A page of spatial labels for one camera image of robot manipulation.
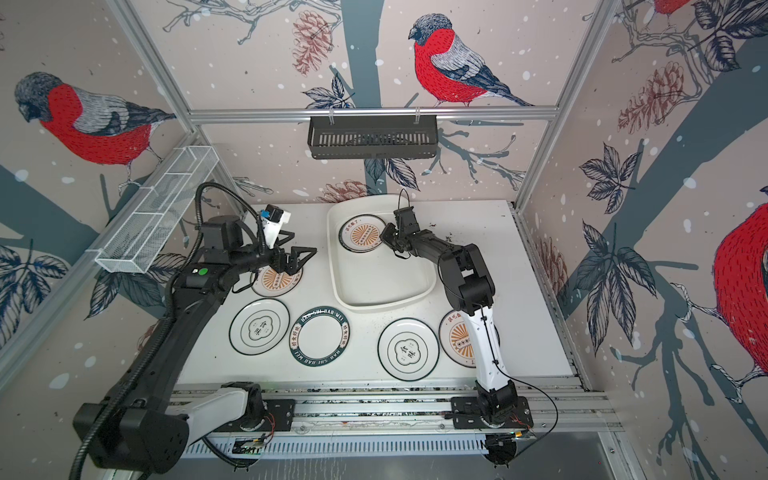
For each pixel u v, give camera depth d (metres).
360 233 1.11
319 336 0.86
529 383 0.66
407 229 0.86
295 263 0.66
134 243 0.71
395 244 0.95
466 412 0.73
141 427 0.36
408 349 0.84
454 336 0.87
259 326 0.89
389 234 0.97
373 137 1.06
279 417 0.73
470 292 0.61
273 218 0.62
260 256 0.62
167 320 0.45
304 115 1.89
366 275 0.98
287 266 0.66
